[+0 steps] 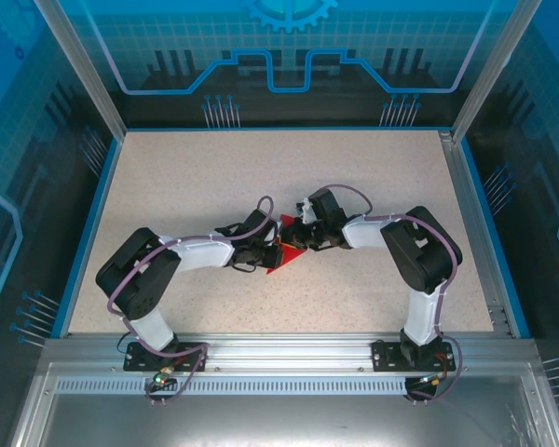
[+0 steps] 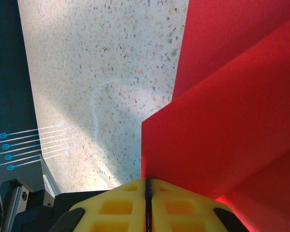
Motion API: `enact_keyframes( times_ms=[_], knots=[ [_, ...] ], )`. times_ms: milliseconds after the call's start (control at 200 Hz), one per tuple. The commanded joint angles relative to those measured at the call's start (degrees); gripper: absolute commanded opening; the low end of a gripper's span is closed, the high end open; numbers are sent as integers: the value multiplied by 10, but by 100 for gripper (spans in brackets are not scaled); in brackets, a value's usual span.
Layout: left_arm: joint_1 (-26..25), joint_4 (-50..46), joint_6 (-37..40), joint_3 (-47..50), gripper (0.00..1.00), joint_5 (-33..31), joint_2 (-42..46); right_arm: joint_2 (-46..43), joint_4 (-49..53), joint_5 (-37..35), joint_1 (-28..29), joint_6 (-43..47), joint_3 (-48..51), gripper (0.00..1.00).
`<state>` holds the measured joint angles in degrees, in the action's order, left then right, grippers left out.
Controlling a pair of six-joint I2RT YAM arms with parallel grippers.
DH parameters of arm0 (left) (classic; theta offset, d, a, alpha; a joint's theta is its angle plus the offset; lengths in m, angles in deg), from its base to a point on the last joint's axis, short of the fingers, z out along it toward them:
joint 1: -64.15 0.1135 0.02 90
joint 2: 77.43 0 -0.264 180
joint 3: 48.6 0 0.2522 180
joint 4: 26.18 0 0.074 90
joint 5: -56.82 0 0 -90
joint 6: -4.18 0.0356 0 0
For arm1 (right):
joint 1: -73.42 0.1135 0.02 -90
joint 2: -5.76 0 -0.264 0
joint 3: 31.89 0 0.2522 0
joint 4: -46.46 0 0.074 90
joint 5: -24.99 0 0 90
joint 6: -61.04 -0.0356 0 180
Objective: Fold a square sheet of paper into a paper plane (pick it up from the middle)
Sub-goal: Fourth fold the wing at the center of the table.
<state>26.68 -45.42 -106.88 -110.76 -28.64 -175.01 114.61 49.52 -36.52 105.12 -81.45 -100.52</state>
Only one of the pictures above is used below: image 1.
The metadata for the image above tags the red paper sheet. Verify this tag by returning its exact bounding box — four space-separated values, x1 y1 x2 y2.
265 212 309 277

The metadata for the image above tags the steel sheet metal tray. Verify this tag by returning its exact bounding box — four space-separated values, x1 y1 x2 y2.
8 362 559 447

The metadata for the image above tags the blue table edge strip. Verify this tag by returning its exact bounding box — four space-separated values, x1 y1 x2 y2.
49 134 125 339
460 138 533 339

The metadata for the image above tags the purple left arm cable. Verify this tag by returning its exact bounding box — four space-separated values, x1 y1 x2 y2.
107 195 276 406

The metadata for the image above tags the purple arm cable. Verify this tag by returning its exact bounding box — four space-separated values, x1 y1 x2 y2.
107 195 276 406
320 184 465 406

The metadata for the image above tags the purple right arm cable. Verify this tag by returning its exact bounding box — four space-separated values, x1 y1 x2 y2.
320 184 465 406

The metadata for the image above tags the long aluminium mounting rail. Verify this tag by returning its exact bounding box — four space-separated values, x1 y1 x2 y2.
44 332 537 373

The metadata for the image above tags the slotted grey cable duct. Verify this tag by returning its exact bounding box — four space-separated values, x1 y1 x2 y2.
55 377 411 397

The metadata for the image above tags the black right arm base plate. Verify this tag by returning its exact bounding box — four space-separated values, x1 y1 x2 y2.
371 338 453 373

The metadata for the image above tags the aluminium table side rail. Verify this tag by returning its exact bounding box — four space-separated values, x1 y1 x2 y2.
440 129 513 337

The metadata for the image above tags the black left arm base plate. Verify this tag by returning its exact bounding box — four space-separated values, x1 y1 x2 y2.
123 339 210 373

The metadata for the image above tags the aluminium frame post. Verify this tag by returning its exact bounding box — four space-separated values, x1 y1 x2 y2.
32 0 128 141
451 0 531 141

